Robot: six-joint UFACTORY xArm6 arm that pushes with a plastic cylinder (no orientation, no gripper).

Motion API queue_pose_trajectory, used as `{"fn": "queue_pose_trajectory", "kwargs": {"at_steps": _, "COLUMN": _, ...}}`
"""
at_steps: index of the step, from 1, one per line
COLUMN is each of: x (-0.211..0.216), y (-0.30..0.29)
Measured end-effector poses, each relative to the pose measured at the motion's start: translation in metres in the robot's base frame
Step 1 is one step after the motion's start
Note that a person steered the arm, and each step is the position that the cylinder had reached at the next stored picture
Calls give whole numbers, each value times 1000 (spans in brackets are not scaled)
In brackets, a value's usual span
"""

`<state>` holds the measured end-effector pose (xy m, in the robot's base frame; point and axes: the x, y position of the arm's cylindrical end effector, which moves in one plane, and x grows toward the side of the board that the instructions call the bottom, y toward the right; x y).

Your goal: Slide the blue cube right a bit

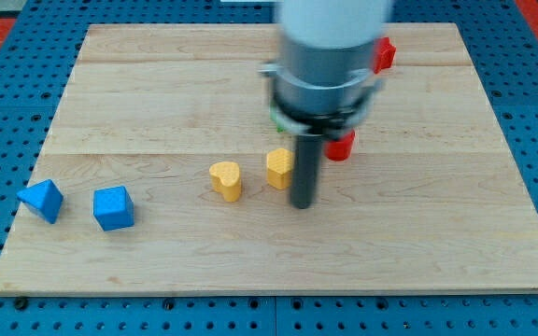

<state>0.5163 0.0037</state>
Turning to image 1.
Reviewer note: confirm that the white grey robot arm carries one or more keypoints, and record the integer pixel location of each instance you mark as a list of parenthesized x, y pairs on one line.
[(320, 77)]

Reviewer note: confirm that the blue cube block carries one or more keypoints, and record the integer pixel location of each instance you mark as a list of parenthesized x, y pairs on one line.
[(113, 208)]

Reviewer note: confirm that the yellow hexagon block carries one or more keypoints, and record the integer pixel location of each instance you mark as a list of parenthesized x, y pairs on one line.
[(279, 165)]

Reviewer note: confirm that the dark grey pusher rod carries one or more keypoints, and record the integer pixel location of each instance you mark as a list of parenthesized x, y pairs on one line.
[(305, 175)]

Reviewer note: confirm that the yellow heart block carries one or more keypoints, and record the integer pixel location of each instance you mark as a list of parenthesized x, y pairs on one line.
[(226, 180)]

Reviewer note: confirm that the green block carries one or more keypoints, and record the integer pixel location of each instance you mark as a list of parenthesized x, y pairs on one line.
[(276, 118)]

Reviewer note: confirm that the red cylinder block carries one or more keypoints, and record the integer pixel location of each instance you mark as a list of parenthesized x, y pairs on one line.
[(340, 150)]

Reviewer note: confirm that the wooden board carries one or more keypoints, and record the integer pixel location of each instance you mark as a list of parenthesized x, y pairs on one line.
[(429, 202)]

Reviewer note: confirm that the red star block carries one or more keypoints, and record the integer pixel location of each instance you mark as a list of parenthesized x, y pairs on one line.
[(384, 55)]

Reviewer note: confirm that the blue triangular prism block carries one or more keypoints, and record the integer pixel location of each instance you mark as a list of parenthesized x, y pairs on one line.
[(44, 199)]

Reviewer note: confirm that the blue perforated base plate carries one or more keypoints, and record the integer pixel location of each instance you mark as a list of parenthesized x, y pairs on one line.
[(36, 58)]

